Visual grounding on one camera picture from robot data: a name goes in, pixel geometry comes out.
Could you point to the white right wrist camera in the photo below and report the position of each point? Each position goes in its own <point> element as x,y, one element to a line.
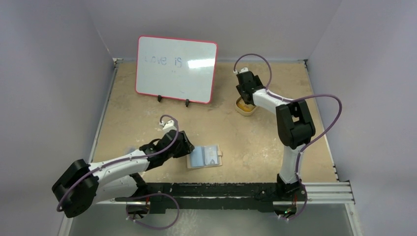
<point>243,70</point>

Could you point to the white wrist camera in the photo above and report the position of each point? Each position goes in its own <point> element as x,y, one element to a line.
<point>243,70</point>
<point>169,125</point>

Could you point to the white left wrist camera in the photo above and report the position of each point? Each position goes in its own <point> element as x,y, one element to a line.
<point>169,125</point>

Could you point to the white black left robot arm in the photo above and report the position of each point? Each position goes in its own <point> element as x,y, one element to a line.
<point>84,184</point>

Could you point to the beige card holder wallet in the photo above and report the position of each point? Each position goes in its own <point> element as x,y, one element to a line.
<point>195,160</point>

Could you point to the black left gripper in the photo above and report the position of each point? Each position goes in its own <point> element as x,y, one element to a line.
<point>186,147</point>

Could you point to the aluminium extrusion frame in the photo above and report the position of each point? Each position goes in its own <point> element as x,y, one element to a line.
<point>329,193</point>

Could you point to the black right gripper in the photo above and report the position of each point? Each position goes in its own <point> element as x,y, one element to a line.
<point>244,92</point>

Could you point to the light patterned credit card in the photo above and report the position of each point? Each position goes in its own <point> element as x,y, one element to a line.
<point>211,155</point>

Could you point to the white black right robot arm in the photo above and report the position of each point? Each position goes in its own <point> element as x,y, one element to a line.
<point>295,126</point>

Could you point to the beige oval card tray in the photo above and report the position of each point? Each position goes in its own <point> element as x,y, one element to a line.
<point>243,108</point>

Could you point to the pink framed whiteboard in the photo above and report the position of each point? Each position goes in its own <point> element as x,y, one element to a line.
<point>176,68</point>

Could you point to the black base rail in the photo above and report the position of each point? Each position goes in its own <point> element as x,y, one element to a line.
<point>260,196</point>

